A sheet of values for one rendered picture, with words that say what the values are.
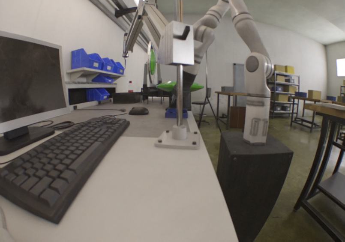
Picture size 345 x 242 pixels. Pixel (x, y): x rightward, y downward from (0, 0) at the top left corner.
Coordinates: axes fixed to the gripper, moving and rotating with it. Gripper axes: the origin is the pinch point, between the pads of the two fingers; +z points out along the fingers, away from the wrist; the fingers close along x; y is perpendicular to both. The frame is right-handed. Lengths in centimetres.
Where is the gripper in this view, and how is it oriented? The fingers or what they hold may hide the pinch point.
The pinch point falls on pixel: (172, 103)
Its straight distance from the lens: 69.2
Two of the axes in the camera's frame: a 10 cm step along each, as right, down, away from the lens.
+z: -3.1, 8.2, 4.8
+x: 7.4, -1.1, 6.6
